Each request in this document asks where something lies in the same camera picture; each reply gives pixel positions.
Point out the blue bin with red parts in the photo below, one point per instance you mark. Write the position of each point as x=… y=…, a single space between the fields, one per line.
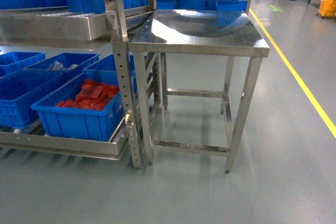
x=80 y=123

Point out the stainless steel shelf rack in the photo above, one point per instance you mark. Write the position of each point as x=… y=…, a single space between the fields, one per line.
x=52 y=27

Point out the blue bin with clear bags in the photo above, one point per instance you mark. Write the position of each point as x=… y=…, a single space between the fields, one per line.
x=66 y=62

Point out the blue bin left front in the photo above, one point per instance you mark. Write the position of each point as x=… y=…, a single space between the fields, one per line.
x=21 y=89

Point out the red parts in bags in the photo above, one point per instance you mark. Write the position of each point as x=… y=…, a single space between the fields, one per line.
x=92 y=96

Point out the stainless steel table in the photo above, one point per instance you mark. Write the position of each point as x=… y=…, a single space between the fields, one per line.
x=205 y=32

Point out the yellow mop bucket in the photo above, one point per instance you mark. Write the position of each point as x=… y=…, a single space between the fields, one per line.
x=326 y=8

